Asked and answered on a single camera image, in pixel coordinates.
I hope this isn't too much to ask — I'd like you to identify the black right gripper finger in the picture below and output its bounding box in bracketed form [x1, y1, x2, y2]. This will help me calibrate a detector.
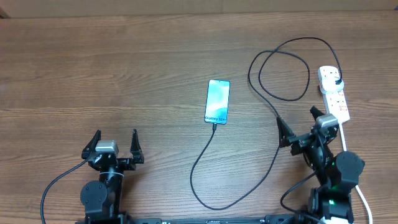
[310, 106, 324, 120]
[276, 116, 295, 148]

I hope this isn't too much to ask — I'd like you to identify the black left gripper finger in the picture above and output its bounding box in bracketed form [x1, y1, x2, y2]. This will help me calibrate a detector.
[81, 129, 101, 159]
[130, 129, 144, 164]

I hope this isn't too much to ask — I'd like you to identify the Samsung Galaxy S24+ smartphone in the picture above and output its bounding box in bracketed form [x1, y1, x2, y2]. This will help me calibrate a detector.
[204, 80, 231, 124]

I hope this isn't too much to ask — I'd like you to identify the black USB charging cable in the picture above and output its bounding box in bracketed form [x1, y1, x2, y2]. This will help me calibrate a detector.
[189, 37, 345, 211]

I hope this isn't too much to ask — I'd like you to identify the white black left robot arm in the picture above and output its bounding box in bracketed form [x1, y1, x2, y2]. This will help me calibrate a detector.
[80, 129, 144, 223]

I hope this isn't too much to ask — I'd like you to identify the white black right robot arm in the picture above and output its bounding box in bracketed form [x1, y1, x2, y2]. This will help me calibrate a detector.
[276, 107, 365, 223]

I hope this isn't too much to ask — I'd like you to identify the white charger plug adapter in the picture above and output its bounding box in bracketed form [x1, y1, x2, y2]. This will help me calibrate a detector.
[320, 76, 345, 94]

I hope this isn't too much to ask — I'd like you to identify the white power strip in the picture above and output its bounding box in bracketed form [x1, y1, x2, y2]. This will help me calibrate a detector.
[317, 65, 351, 124]

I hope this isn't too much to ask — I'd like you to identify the white power strip cord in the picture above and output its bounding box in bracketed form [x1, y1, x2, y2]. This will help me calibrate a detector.
[338, 121, 373, 224]

